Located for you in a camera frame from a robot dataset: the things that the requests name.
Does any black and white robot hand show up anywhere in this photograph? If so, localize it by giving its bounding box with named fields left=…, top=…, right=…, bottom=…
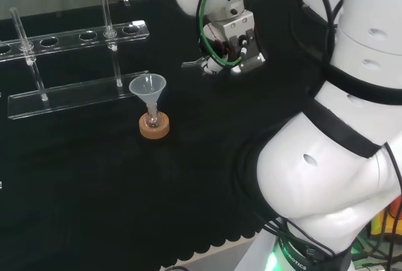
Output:
left=181, top=11, right=268, bottom=77

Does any clear plastic funnel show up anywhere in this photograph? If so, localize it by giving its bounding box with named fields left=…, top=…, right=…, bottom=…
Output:
left=128, top=74, right=166, bottom=120

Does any small glass round-bottom flask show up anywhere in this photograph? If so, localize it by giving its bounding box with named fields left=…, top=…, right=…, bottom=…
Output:
left=144, top=107, right=161, bottom=129

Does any clear acrylic funnel stand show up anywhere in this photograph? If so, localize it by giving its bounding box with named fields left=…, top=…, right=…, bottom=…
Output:
left=0, top=0, right=151, bottom=120

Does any black bench cloth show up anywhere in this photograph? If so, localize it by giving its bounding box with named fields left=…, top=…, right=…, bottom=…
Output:
left=0, top=0, right=343, bottom=271

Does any cork ring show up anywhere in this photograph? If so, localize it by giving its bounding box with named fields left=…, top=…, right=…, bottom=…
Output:
left=139, top=111, right=171, bottom=140

